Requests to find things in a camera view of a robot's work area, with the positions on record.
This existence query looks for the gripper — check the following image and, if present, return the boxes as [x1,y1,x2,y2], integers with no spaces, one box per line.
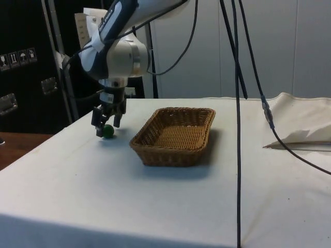
[91,87,127,137]

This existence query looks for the green ball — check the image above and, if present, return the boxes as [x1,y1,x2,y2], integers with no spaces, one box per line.
[102,125,115,140]

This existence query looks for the brown wicker basket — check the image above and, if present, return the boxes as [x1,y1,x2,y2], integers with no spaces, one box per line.
[129,106,217,168]

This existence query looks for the pale lockers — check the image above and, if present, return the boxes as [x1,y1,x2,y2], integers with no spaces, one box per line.
[141,0,331,99]

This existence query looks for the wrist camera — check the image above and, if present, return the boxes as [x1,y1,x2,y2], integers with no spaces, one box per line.
[99,77,129,90]

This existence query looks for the black cable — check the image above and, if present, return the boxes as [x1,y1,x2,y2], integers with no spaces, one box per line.
[231,0,243,248]
[132,0,200,76]
[237,0,331,176]
[61,42,94,69]
[219,0,249,100]

